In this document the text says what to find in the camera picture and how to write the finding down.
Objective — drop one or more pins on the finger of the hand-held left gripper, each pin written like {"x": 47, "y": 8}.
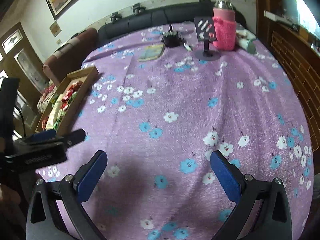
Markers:
{"x": 73, "y": 136}
{"x": 43, "y": 135}

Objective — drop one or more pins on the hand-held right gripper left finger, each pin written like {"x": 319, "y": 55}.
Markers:
{"x": 91, "y": 177}

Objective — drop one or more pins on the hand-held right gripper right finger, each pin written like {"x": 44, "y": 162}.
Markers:
{"x": 226, "y": 177}

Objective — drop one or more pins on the red packet with gold label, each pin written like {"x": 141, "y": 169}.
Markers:
{"x": 44, "y": 124}

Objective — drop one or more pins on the green snack packet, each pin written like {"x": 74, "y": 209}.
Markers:
{"x": 59, "y": 122}

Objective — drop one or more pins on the long beige biscuit packet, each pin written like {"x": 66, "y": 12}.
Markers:
{"x": 56, "y": 110}

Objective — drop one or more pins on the shallow cardboard box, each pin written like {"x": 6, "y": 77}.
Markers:
{"x": 83, "y": 80}

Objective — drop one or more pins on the person's left hand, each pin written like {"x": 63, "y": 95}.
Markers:
{"x": 8, "y": 196}

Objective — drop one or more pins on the floral printed blanket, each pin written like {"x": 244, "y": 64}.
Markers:
{"x": 47, "y": 97}

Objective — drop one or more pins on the wooden door with glass panels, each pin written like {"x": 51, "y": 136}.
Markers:
{"x": 22, "y": 60}

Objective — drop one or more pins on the brown armchair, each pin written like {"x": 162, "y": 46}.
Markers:
{"x": 67, "y": 52}

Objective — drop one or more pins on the purple floral tablecloth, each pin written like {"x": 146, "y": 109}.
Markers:
{"x": 175, "y": 110}

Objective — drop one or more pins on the thin booklet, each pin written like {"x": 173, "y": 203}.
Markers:
{"x": 151, "y": 52}

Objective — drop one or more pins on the black clamp device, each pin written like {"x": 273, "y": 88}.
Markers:
{"x": 138, "y": 8}
{"x": 116, "y": 17}

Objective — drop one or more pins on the black leather sofa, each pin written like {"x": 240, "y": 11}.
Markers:
{"x": 140, "y": 23}

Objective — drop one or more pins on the wooden cabinet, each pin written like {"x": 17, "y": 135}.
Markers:
{"x": 295, "y": 62}

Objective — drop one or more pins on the black round holder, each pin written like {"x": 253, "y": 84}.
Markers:
{"x": 172, "y": 38}

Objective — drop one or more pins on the bottle in pink knitted sleeve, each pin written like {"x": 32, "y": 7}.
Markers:
{"x": 224, "y": 32}

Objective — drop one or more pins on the black phone stand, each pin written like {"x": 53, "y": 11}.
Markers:
{"x": 206, "y": 30}

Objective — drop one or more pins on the clear plastic bag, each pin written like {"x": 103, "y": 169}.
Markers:
{"x": 188, "y": 27}

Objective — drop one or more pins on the white stick on cabinet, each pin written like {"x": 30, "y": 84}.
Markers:
{"x": 281, "y": 20}

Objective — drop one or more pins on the television screen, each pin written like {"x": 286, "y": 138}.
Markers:
{"x": 300, "y": 5}

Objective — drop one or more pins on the wall socket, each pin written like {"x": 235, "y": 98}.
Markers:
{"x": 59, "y": 41}

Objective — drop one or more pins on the small wall plaque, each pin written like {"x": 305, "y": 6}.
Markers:
{"x": 55, "y": 29}

